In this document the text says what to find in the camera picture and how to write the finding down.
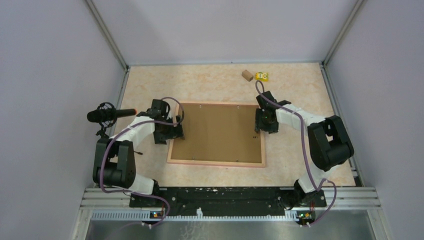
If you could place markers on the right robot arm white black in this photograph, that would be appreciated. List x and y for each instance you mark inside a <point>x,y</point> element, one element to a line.
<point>324,140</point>

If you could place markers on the white cable duct strip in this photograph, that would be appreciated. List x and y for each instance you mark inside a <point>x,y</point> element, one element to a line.
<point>147,216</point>

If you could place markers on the black microphone orange tip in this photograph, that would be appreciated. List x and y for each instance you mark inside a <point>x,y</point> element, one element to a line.
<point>106,116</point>

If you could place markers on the yellow toy block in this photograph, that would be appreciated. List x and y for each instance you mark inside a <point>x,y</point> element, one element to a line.
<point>262,76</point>

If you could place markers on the small wooden block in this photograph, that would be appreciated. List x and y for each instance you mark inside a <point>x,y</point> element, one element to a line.
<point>247,75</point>

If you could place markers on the wooden picture frame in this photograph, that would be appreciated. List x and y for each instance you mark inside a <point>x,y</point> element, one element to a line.
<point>215,164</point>

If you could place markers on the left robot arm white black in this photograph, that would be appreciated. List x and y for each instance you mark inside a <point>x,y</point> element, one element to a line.
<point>114,167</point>

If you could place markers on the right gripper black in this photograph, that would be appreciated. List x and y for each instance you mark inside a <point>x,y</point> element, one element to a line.
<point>259,125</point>

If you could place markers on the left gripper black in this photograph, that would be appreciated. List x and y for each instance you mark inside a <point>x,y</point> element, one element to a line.
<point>175,131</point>

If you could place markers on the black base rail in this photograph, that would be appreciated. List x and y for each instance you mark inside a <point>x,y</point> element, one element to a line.
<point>228,201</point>

